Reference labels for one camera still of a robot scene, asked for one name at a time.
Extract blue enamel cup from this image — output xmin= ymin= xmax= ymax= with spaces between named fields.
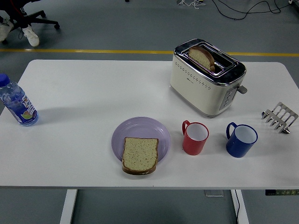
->
xmin=225 ymin=122 xmax=259 ymax=159

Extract flat square bread slice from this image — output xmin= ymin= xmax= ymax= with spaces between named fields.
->
xmin=121 ymin=137 xmax=160 ymax=175

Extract red enamel cup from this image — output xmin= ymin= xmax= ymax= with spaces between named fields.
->
xmin=181 ymin=120 xmax=210 ymax=156

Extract rounded bread slice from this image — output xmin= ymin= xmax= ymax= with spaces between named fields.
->
xmin=188 ymin=45 xmax=216 ymax=72

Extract purple round plate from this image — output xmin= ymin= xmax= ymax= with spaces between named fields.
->
xmin=111 ymin=116 xmax=171 ymax=167

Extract cream and chrome toaster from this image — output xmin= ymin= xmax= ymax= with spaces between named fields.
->
xmin=170 ymin=38 xmax=248 ymax=119

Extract white table leg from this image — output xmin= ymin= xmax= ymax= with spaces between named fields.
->
xmin=59 ymin=189 xmax=78 ymax=224
xmin=230 ymin=189 xmax=249 ymax=224

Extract silver metal toast rack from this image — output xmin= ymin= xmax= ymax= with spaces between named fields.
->
xmin=261 ymin=101 xmax=299 ymax=135

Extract plastic bottle with blue cap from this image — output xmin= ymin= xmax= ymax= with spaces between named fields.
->
xmin=0 ymin=73 xmax=39 ymax=127

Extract black office chair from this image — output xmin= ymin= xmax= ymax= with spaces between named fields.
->
xmin=0 ymin=0 xmax=60 ymax=30

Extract black table control panel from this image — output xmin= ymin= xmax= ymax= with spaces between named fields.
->
xmin=265 ymin=189 xmax=299 ymax=196

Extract grey bracket under table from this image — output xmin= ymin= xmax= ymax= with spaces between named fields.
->
xmin=205 ymin=190 xmax=224 ymax=198

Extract white floor cables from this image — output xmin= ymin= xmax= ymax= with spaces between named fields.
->
xmin=177 ymin=0 xmax=206 ymax=10

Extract black floor cable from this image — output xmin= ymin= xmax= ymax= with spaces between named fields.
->
xmin=211 ymin=0 xmax=299 ymax=21

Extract black cable at table leg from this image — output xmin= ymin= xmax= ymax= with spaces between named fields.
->
xmin=233 ymin=190 xmax=241 ymax=224

